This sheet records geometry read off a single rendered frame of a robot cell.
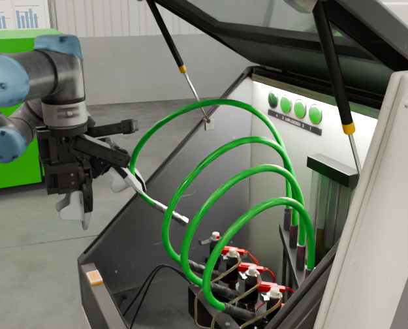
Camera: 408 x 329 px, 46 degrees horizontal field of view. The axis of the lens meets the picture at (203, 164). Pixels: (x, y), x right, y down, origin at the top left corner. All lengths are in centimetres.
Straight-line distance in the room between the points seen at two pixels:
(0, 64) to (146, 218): 75
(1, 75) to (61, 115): 15
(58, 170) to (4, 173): 347
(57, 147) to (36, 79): 15
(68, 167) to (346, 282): 50
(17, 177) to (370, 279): 382
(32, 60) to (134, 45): 666
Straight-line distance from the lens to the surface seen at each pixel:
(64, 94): 84
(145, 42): 745
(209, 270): 82
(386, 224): 73
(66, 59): 83
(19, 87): 76
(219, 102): 107
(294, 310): 84
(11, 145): 105
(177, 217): 116
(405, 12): 388
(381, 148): 75
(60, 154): 89
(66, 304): 290
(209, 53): 770
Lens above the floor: 166
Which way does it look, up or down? 20 degrees down
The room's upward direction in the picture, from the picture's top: straight up
